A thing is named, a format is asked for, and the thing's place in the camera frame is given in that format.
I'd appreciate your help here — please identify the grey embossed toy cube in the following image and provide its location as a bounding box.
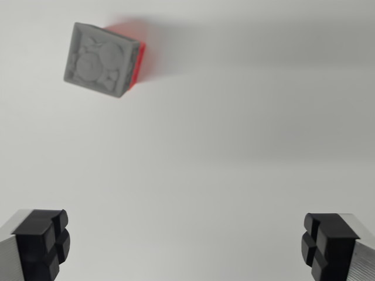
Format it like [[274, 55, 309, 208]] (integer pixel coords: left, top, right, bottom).
[[63, 22, 141, 100]]

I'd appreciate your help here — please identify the red embossed toy cube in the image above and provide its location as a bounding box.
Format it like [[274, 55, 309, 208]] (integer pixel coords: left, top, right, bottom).
[[102, 23, 147, 92]]

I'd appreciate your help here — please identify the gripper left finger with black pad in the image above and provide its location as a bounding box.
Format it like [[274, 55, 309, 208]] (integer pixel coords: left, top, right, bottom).
[[0, 208, 71, 281]]

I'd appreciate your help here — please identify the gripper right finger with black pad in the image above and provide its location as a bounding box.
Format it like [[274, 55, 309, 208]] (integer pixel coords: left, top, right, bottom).
[[300, 213, 375, 281]]

